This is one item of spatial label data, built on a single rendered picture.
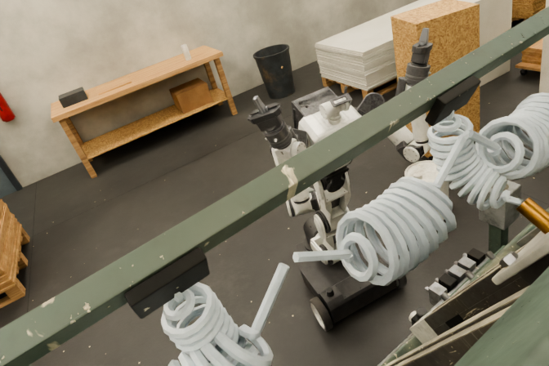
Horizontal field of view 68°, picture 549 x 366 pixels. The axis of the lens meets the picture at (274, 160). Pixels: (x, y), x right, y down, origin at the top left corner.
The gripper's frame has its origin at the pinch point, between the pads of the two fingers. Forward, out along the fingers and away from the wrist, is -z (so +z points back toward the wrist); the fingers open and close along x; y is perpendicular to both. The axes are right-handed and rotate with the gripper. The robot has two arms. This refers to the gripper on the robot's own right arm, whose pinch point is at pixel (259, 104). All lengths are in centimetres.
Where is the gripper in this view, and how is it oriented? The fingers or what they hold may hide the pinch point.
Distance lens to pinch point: 139.7
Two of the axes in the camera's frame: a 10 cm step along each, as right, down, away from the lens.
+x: 8.9, -2.7, -3.7
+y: -0.8, 6.9, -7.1
